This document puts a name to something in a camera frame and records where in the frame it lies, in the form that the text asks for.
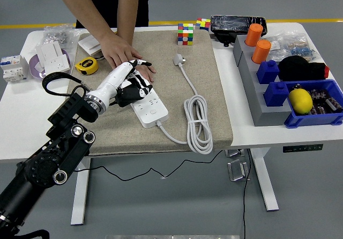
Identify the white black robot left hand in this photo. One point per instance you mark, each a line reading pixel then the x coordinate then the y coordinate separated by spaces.
pixel 115 78

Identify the person's right hand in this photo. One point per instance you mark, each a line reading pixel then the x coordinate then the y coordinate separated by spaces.
pixel 120 50

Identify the person's left hand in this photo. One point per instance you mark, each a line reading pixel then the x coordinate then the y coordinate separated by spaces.
pixel 148 71

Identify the white power strip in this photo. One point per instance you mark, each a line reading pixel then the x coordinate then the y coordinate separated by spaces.
pixel 152 113

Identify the person's left forearm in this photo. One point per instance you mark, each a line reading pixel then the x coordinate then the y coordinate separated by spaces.
pixel 128 8

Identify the person's right forearm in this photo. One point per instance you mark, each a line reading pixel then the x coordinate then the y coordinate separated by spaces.
pixel 84 6

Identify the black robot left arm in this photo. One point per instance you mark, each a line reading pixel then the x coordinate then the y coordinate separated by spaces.
pixel 69 113

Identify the grey-brown mat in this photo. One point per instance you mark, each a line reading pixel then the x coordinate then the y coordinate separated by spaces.
pixel 171 89

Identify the large colourful puzzle cube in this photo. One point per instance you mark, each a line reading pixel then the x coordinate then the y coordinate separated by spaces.
pixel 185 34

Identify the clear bag of screws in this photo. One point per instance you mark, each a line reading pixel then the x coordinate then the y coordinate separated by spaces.
pixel 56 35

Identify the small colourful puzzle cube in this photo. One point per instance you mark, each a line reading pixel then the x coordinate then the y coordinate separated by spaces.
pixel 202 24

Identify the purple bowl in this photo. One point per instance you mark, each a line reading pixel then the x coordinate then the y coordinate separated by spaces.
pixel 34 68

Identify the small black gadget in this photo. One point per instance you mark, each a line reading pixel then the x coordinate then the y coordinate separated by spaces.
pixel 225 39

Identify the black plastic-wrapped box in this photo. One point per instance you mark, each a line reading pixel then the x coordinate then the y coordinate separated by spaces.
pixel 230 24

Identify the white circuit breaker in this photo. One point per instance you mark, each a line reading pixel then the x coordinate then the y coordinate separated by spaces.
pixel 13 70

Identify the orange cylinder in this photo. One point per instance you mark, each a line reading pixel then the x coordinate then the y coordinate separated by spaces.
pixel 254 35
pixel 261 52

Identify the grey peg block base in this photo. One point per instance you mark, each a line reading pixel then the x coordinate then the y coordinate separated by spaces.
pixel 257 102

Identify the blue block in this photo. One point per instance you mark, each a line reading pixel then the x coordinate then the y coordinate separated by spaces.
pixel 276 94
pixel 268 73

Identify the clear bag of small parts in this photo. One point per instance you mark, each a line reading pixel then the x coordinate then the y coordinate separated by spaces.
pixel 278 44

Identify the white table leg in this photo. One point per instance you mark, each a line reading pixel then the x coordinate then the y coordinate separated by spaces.
pixel 80 221
pixel 264 180

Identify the black fabric bundle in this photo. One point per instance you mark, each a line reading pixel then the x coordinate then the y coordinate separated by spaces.
pixel 300 68

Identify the clear bag of blue components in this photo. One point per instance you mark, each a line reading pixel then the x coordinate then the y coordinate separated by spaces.
pixel 301 48

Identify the yellow lemon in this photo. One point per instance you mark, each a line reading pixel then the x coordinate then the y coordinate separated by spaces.
pixel 300 101

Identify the blue plastic bin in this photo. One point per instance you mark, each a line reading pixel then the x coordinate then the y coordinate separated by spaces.
pixel 313 119

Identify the black table control panel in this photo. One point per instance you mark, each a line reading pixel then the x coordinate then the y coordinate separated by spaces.
pixel 302 148

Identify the dark cylindrical capacitor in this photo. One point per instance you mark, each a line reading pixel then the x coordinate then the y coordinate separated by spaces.
pixel 333 105
pixel 320 94
pixel 317 109

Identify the white wall switch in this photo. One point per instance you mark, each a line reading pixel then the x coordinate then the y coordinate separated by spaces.
pixel 89 43

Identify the white wall socket panel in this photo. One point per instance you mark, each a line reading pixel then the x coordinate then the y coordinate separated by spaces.
pixel 56 65

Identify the white plain wall panel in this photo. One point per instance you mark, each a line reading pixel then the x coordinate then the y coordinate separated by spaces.
pixel 49 50

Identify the small silver metal bracket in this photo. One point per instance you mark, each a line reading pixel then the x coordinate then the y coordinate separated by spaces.
pixel 235 153

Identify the large silver metal bracket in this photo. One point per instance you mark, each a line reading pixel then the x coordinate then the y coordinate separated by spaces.
pixel 238 170

